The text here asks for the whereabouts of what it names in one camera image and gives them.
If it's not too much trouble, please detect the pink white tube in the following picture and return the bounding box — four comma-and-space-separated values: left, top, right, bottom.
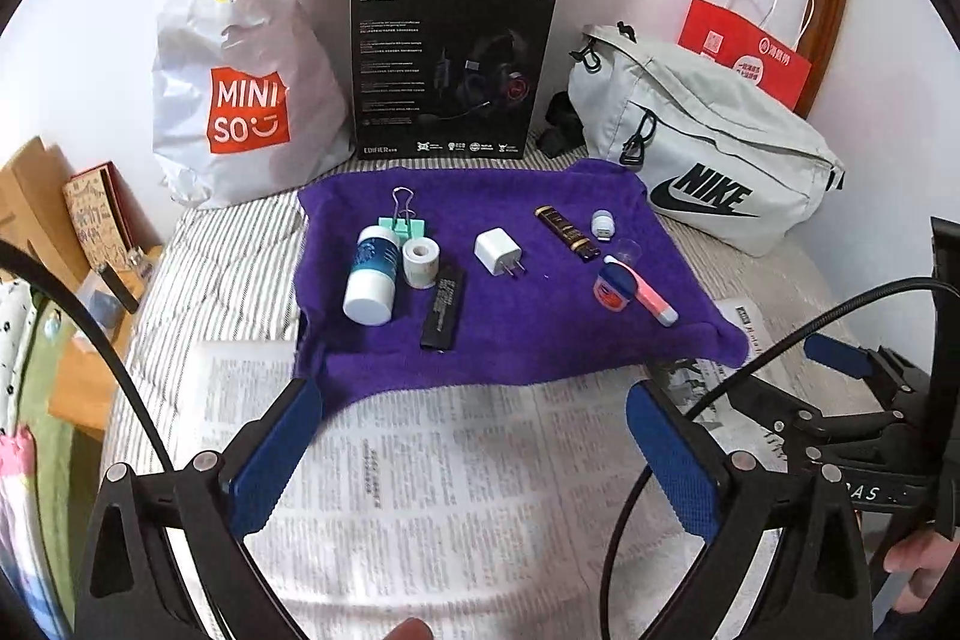
604, 255, 679, 326

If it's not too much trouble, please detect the blue lid small jar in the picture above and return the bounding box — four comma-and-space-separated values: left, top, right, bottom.
592, 263, 636, 314

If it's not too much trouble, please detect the clear plastic cup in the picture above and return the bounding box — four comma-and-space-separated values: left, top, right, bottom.
610, 237, 643, 269

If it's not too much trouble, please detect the white blue bottle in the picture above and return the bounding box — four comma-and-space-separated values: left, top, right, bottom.
342, 226, 400, 326

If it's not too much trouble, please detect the dark brown gold tube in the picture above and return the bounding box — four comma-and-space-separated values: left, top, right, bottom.
534, 205, 601, 263

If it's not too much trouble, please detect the black rectangular stick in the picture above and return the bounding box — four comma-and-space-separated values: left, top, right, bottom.
420, 265, 466, 351

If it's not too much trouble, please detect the small white usb adapter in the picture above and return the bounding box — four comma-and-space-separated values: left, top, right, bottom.
590, 209, 617, 242

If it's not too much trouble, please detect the white charger plug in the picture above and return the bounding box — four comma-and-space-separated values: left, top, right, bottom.
473, 227, 527, 278

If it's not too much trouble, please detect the white tape roll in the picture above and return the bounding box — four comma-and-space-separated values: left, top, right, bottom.
402, 237, 441, 291

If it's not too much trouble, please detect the green binder clip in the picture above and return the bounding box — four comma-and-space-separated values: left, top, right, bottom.
377, 185, 427, 244

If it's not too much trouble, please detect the person right hand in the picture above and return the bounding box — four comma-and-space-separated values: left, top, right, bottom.
884, 528, 958, 614

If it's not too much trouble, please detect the person left hand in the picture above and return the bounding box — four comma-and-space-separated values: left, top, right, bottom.
384, 617, 434, 640

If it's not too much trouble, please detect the newspaper sheet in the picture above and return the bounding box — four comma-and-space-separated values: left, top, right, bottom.
159, 297, 827, 640

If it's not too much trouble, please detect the striped mattress cover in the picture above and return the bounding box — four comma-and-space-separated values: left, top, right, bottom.
101, 133, 887, 640

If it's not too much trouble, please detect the purple towel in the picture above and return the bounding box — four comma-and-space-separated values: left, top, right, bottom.
295, 159, 748, 414

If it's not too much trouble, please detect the white Nike bag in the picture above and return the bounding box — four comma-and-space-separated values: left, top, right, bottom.
568, 23, 846, 257

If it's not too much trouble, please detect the brown patterned book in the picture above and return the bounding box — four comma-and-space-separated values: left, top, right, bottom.
62, 163, 137, 271

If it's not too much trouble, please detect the red white paper bag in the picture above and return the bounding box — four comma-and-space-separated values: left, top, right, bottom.
679, 0, 815, 110

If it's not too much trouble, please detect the white Miniso bag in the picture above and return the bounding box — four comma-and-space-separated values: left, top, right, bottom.
153, 0, 353, 209

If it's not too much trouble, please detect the black headset box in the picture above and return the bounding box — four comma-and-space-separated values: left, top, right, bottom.
350, 0, 556, 161

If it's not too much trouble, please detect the black cable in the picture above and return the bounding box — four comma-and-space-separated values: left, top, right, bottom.
597, 276, 960, 640

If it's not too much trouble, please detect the black bag strap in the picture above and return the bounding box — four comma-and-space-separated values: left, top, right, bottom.
533, 89, 589, 160

